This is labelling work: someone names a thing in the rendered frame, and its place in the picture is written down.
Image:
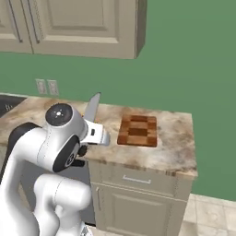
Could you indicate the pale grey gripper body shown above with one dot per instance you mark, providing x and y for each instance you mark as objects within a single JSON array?
[{"x": 105, "y": 138}]

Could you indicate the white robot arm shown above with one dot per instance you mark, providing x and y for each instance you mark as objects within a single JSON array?
[{"x": 37, "y": 147}]

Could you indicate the brown wooden cutting board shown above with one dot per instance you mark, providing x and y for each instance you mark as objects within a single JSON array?
[{"x": 138, "y": 130}]

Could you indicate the beige drawer front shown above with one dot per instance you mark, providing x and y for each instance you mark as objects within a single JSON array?
[{"x": 159, "y": 181}]

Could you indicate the grey dishwasher front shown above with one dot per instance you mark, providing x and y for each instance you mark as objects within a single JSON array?
[{"x": 70, "y": 173}]

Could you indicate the beige base cupboard door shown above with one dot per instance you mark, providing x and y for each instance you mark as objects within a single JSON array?
[{"x": 138, "y": 212}]

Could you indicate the black hob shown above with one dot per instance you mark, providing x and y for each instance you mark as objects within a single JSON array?
[{"x": 9, "y": 104}]

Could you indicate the white wall socket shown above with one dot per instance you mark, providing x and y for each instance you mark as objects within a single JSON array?
[
  {"x": 41, "y": 86},
  {"x": 53, "y": 87}
]

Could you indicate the wide beige wall cupboard door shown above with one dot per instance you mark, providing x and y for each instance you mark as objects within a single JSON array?
[{"x": 83, "y": 24}]

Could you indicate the narrow beige wall cupboard door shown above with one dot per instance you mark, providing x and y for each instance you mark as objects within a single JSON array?
[{"x": 9, "y": 27}]

